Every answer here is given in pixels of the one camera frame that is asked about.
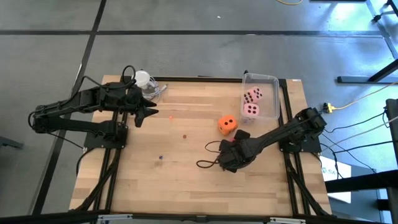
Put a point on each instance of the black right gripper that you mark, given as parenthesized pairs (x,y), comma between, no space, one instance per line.
(233,155)

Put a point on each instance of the white round-topped stand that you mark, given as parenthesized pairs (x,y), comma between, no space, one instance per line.
(142,77)

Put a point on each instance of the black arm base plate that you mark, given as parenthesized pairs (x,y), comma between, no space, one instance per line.
(303,147)
(104,141)

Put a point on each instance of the clear plastic bin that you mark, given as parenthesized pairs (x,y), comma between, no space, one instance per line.
(270,93)

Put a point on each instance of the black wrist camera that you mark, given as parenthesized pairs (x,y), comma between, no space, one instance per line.
(242,135)

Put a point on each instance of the black aluminium table frame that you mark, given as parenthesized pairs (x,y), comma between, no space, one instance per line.
(290,186)

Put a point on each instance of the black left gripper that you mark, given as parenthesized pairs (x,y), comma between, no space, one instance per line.
(135,99)

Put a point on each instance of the white printed sheet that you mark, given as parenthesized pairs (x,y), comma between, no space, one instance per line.
(337,174)

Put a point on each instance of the pink foam die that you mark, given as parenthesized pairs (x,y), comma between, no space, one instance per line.
(251,110)
(253,95)

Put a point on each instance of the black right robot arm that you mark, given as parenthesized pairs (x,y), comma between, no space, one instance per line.
(280,133)

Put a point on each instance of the orange foam die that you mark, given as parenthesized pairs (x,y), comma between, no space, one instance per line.
(227,125)

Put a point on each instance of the black desk leg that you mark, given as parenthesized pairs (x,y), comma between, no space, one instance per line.
(367,79)

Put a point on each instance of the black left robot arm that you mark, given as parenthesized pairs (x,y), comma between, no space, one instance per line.
(77,99)

